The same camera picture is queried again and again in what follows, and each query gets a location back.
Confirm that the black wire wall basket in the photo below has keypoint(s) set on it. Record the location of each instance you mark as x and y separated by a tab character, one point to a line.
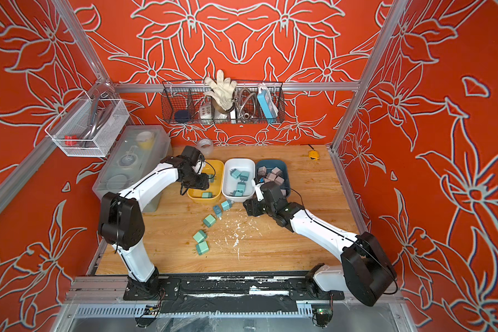
181	101

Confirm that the clear tape roll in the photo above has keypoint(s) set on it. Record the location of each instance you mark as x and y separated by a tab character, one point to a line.
205	146

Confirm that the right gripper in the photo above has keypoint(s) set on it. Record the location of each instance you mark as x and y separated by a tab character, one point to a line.
252	205

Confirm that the blue plug top pile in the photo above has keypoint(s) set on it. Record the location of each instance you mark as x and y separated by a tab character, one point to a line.
235	173

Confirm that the white wire wall basket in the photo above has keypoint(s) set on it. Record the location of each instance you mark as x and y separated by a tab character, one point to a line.
96	121

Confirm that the clear plastic lidded box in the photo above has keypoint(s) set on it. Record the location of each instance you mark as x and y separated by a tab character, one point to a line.
128	163

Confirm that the light blue box in basket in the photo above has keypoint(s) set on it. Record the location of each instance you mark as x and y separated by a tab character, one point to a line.
267	105

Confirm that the yellow tape measure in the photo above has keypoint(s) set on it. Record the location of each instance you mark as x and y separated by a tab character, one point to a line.
314	155

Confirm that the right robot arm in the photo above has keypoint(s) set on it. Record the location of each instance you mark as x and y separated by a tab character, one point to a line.
365	270

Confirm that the cream rubber glove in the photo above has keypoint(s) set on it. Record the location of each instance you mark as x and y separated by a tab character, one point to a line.
221	90

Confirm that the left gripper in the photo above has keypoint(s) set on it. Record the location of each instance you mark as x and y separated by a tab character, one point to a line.
203	184

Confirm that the red item in white basket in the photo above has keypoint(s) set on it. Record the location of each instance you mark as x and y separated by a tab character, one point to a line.
71	141

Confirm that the dark teal storage bin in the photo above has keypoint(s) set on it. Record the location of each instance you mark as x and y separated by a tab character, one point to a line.
271	163

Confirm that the white power strip in basket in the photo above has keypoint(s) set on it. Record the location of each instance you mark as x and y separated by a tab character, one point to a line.
205	113

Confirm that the white storage bin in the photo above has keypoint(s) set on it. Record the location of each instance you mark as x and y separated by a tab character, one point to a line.
238	179

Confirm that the yellow cup in clear box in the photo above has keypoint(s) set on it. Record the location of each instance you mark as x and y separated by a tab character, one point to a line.
145	140

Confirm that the yellow storage bin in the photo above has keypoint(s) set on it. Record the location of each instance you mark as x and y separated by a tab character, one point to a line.
215	167

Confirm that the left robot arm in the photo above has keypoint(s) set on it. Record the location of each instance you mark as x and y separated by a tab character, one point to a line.
121	224

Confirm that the pink plug pile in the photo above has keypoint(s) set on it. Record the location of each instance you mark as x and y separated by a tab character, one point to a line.
262	171

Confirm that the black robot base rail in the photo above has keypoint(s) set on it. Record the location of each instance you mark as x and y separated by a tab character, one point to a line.
260	292

